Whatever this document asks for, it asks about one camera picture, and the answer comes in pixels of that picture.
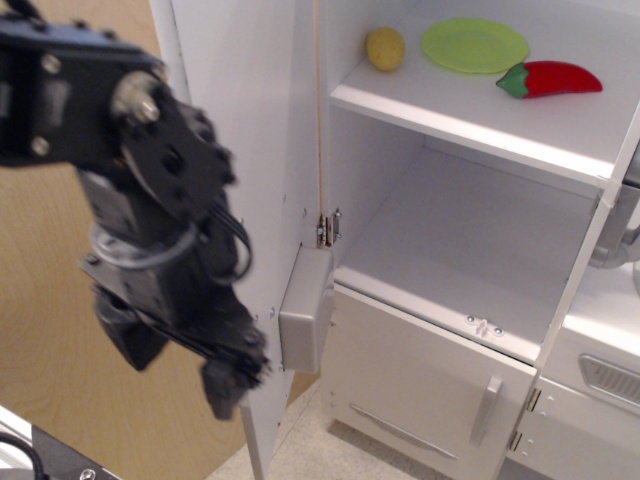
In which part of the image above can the white lower freezer door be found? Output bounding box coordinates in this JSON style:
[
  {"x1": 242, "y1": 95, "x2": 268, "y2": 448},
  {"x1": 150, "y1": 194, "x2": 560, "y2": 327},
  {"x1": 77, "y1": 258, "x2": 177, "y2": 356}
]
[{"x1": 321, "y1": 286, "x2": 536, "y2": 479}]

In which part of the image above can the grey lower door handle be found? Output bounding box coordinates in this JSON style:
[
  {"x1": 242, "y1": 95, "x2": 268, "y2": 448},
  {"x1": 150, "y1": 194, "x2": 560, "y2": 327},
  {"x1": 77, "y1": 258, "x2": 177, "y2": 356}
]
[{"x1": 469, "y1": 376, "x2": 502, "y2": 446}]

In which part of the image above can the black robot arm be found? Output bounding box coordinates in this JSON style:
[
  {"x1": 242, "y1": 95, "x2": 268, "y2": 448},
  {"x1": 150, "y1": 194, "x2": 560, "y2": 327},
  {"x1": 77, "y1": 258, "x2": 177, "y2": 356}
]
[{"x1": 1, "y1": 1, "x2": 269, "y2": 420}]

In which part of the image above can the brass oven hinge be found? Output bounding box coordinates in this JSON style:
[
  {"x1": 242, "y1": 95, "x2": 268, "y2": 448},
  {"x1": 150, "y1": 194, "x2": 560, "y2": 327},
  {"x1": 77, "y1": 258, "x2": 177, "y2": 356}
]
[{"x1": 526, "y1": 388, "x2": 541, "y2": 412}]

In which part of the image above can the metal door hinge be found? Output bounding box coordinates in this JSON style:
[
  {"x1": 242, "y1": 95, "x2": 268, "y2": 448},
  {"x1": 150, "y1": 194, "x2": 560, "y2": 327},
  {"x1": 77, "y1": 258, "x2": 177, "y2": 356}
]
[{"x1": 316, "y1": 208, "x2": 342, "y2": 248}]

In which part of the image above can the white toy oven unit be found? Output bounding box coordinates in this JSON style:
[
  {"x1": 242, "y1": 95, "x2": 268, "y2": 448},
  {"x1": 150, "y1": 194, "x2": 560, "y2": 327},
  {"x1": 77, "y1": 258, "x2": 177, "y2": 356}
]
[{"x1": 499, "y1": 264, "x2": 639, "y2": 479}]

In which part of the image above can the grey oven vent panel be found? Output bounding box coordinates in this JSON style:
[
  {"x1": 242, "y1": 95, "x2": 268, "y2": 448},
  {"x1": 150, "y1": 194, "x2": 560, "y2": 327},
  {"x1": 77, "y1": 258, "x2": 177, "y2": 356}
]
[{"x1": 578, "y1": 355, "x2": 639, "y2": 404}]

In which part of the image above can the white toy fridge cabinet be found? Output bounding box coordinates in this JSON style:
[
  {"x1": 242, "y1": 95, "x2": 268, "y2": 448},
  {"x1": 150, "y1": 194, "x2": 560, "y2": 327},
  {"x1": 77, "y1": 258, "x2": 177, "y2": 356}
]
[{"x1": 294, "y1": 0, "x2": 640, "y2": 480}]

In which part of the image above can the grey toy faucet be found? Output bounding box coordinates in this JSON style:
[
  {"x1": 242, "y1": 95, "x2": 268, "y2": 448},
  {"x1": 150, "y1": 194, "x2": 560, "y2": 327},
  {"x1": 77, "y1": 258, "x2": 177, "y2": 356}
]
[{"x1": 589, "y1": 149, "x2": 640, "y2": 291}]

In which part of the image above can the grey dispenser housing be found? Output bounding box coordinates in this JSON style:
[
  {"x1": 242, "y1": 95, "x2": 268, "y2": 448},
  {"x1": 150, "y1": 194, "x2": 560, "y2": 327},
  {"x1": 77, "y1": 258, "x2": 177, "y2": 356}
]
[{"x1": 279, "y1": 246, "x2": 334, "y2": 373}]

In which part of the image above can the red toy chili pepper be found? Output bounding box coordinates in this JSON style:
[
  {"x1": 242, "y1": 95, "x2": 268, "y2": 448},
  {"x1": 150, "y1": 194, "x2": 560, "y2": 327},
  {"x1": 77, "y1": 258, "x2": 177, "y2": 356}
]
[{"x1": 496, "y1": 61, "x2": 603, "y2": 99}]

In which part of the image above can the black braided cable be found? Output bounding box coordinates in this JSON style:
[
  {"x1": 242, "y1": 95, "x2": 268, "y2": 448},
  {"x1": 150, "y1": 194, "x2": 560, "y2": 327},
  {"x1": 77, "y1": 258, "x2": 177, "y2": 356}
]
[{"x1": 0, "y1": 432, "x2": 46, "y2": 480}]

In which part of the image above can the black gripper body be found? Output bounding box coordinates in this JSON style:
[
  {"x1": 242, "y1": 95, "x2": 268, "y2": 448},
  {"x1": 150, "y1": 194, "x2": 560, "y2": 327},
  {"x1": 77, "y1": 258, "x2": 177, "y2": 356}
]
[{"x1": 82, "y1": 227, "x2": 268, "y2": 388}]

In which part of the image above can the green toy plate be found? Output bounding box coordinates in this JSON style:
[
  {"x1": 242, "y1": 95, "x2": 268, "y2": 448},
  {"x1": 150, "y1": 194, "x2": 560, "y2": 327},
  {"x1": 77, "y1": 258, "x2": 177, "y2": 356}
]
[{"x1": 421, "y1": 17, "x2": 529, "y2": 74}]

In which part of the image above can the yellow toy potato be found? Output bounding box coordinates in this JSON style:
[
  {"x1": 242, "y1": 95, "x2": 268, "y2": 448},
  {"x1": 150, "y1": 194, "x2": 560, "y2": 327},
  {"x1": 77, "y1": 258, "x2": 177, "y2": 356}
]
[{"x1": 366, "y1": 27, "x2": 406, "y2": 72}]

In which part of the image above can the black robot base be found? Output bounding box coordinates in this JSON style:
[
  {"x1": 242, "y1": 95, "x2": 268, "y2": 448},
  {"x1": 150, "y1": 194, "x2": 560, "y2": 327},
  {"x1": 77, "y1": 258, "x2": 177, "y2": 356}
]
[{"x1": 1, "y1": 406, "x2": 120, "y2": 479}]

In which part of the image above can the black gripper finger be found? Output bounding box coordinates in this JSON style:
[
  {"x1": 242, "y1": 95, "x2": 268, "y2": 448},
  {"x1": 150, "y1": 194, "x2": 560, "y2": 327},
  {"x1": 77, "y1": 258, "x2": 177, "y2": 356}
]
[
  {"x1": 201, "y1": 360, "x2": 253, "y2": 421},
  {"x1": 94, "y1": 292, "x2": 167, "y2": 371}
]

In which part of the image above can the white fridge door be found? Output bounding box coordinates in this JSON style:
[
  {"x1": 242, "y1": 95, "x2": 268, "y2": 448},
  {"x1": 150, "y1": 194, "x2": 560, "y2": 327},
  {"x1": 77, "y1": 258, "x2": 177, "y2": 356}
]
[{"x1": 151, "y1": 1, "x2": 320, "y2": 479}]

